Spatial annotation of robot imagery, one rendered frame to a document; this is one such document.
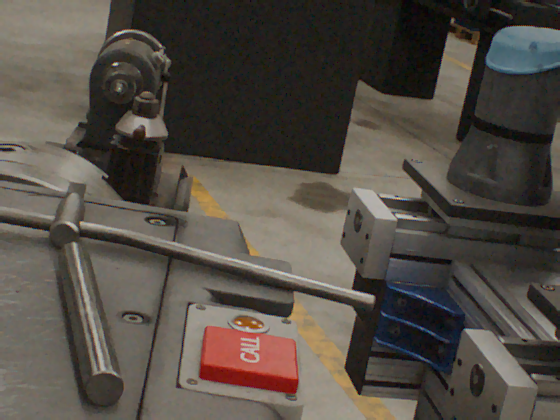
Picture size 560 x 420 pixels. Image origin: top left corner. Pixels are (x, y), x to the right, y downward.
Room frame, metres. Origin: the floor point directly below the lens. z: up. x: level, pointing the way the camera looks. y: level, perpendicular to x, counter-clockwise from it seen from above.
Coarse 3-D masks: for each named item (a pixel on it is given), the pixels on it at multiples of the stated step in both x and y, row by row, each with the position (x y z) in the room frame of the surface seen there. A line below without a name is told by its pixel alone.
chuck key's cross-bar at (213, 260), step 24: (0, 216) 0.82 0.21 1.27; (24, 216) 0.82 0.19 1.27; (48, 216) 0.83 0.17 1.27; (120, 240) 0.83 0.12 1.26; (144, 240) 0.83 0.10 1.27; (168, 240) 0.83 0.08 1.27; (216, 264) 0.82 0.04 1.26; (240, 264) 0.82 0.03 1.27; (288, 288) 0.82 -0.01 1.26; (312, 288) 0.81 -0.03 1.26; (336, 288) 0.81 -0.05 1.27
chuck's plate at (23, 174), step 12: (0, 168) 1.03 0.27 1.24; (12, 168) 1.04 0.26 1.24; (24, 168) 1.05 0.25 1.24; (36, 168) 1.06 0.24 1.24; (0, 180) 1.03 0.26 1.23; (12, 180) 1.03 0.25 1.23; (24, 180) 1.03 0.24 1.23; (36, 180) 1.03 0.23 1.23; (48, 180) 1.04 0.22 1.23; (60, 180) 1.06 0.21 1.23
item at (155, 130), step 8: (128, 112) 1.71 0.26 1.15; (120, 120) 1.71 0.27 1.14; (128, 120) 1.69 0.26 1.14; (136, 120) 1.69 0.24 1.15; (144, 120) 1.69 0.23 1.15; (152, 120) 1.69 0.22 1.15; (160, 120) 1.71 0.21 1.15; (120, 128) 1.69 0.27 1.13; (128, 128) 1.68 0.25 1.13; (152, 128) 1.69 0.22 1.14; (160, 128) 1.70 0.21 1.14; (128, 136) 1.68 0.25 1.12; (152, 136) 1.68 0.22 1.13; (160, 136) 1.69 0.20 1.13
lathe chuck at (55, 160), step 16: (0, 144) 1.12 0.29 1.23; (16, 144) 1.12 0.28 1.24; (32, 144) 1.13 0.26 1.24; (48, 144) 1.15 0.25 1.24; (0, 160) 1.06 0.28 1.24; (16, 160) 1.07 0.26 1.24; (32, 160) 1.08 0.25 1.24; (48, 160) 1.10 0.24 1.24; (64, 160) 1.12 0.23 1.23; (80, 160) 1.14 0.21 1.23; (64, 176) 1.07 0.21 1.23; (80, 176) 1.10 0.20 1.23; (96, 176) 1.13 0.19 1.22; (96, 192) 1.09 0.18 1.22; (112, 192) 1.12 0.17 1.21
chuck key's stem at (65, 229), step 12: (72, 192) 0.89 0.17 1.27; (84, 192) 0.91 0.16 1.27; (60, 204) 0.86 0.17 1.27; (72, 204) 0.85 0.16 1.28; (60, 216) 0.82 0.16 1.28; (72, 216) 0.83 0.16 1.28; (84, 216) 0.86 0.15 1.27; (60, 228) 0.81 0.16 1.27; (72, 228) 0.81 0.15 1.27; (60, 240) 0.81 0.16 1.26; (72, 240) 0.81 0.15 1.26
